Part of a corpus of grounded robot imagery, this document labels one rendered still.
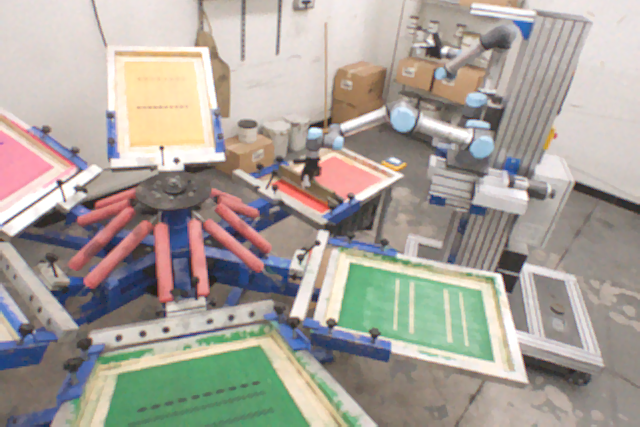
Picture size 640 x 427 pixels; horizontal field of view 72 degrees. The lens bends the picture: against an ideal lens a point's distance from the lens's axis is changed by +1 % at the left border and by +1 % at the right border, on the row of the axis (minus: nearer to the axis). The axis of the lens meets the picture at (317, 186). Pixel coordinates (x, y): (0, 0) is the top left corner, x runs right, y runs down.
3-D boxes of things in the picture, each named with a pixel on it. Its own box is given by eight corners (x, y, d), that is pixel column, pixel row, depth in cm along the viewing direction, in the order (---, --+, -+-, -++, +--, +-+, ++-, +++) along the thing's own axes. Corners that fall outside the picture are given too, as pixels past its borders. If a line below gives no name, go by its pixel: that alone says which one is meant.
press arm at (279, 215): (341, 183, 289) (342, 175, 286) (348, 187, 286) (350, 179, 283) (177, 268, 204) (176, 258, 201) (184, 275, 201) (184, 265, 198)
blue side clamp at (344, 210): (352, 206, 251) (353, 195, 248) (359, 210, 249) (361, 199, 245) (317, 226, 231) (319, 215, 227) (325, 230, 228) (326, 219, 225)
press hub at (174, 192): (197, 348, 270) (186, 150, 202) (239, 389, 249) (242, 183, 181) (137, 389, 243) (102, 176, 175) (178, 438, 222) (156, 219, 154)
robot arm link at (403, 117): (494, 131, 229) (395, 97, 227) (500, 143, 216) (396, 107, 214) (482, 151, 235) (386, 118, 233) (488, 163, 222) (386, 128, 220)
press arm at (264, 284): (452, 325, 190) (456, 315, 187) (453, 335, 185) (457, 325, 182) (183, 266, 205) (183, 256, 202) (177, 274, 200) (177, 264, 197)
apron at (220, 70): (227, 115, 452) (226, 6, 399) (231, 117, 448) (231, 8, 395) (182, 127, 415) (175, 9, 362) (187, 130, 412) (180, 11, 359)
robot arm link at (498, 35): (505, 39, 249) (438, 85, 285) (513, 37, 256) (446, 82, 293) (495, 21, 250) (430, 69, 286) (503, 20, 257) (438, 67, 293)
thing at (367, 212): (365, 218, 299) (373, 176, 282) (376, 223, 294) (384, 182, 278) (321, 246, 267) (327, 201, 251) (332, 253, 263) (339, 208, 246)
